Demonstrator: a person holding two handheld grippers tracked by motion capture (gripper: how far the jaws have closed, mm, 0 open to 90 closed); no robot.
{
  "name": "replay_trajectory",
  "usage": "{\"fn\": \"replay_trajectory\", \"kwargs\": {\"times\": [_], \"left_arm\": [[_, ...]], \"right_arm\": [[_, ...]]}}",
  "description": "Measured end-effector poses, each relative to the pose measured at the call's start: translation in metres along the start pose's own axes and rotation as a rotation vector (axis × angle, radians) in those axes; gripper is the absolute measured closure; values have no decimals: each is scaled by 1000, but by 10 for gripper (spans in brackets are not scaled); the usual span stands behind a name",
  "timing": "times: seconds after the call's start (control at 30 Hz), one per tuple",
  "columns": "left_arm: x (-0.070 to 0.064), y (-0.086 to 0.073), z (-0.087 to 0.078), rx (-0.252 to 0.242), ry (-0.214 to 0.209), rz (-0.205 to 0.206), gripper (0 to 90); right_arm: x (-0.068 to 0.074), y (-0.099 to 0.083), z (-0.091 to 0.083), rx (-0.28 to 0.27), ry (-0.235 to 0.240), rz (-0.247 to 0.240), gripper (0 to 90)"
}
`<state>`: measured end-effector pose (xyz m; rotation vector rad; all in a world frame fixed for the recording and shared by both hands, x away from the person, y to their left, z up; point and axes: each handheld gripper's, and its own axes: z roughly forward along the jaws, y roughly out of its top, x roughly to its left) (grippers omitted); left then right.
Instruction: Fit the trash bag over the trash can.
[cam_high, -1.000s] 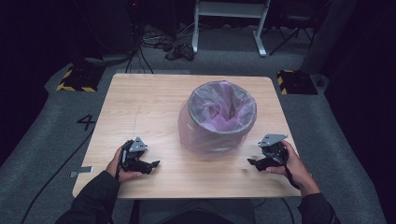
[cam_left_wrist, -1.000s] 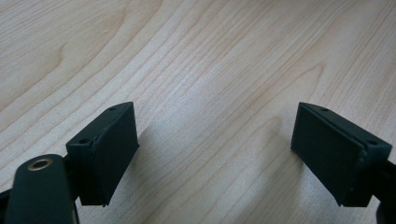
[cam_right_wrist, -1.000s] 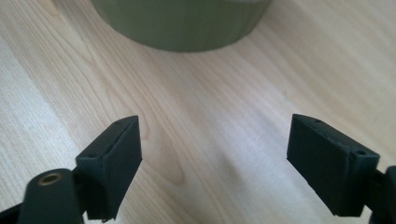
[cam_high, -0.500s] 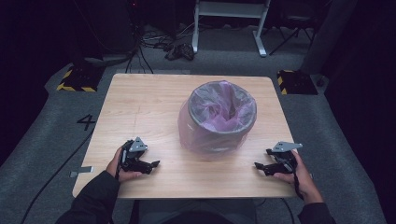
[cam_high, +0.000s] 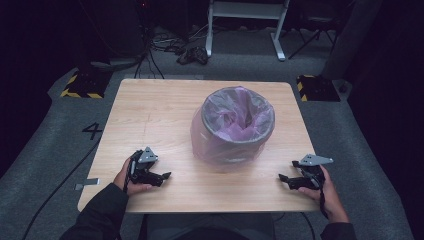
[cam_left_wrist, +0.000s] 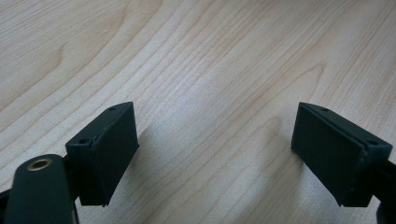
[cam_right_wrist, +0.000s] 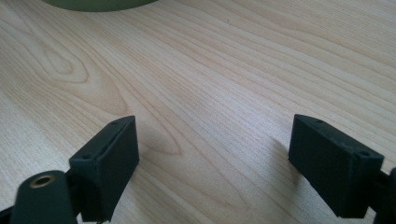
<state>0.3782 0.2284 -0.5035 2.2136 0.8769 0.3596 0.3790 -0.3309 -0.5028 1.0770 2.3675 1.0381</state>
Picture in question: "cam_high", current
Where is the person's left hand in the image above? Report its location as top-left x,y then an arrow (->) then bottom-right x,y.
113,157 -> 155,197

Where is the person's lap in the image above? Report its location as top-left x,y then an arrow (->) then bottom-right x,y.
138,213 -> 276,240

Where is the dark cloth bundle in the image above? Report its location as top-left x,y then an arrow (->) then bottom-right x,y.
175,45 -> 210,66

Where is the long black floor cable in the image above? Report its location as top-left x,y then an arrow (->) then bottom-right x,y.
21,138 -> 102,240

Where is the white metal stand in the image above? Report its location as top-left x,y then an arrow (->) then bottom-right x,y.
204,0 -> 290,62

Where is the black right gripper cord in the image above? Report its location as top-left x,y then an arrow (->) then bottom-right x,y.
317,171 -> 330,220

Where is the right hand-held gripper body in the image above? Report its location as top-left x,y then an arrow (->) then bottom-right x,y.
298,153 -> 334,190

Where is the pink plastic bag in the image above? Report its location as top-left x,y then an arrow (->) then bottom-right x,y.
189,85 -> 277,168

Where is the grey tape strip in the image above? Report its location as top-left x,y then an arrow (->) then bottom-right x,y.
74,177 -> 101,191

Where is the black floor cable bundle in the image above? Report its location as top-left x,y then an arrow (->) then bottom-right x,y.
133,29 -> 188,80

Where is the person's right hand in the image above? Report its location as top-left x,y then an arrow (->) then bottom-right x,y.
297,165 -> 351,224

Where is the black folding chair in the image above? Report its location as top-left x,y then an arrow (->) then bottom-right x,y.
288,9 -> 338,61

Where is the grey curtain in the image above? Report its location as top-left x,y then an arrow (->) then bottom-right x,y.
320,0 -> 384,81

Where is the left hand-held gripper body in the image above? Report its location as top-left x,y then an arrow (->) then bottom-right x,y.
128,146 -> 162,186

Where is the black yellow striped base plate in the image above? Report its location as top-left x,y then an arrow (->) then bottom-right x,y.
60,68 -> 113,100
296,74 -> 342,103

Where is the green plastic bucket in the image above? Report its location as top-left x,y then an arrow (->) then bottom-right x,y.
193,85 -> 277,166

